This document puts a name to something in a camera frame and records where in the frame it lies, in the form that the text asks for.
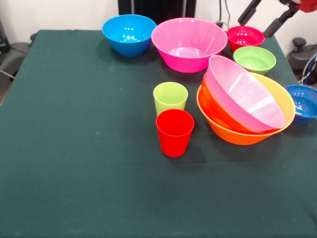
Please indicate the small dark blue bowl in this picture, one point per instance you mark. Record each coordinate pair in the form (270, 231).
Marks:
(304, 106)

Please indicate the orange-red bowl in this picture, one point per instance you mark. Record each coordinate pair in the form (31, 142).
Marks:
(213, 106)

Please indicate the green cup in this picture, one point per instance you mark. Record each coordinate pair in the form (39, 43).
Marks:
(169, 96)

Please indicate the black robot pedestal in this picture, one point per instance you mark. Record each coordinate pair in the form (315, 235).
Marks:
(158, 8)

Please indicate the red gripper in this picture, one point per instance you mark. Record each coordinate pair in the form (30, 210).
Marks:
(308, 5)

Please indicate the red cup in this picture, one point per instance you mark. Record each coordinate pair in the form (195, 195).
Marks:
(173, 138)

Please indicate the large orange bowl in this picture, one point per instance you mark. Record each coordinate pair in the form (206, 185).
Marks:
(237, 137)

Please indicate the small crimson bowl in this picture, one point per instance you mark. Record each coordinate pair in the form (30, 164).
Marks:
(244, 37)

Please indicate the light blue bowl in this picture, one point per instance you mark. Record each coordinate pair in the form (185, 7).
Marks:
(128, 32)

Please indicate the dark green tablecloth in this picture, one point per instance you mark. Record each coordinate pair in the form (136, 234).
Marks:
(99, 186)

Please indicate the large pink bowl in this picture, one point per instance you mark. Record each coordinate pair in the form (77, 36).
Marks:
(237, 94)
(188, 42)

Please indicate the small green bowl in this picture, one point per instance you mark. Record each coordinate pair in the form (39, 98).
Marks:
(254, 62)

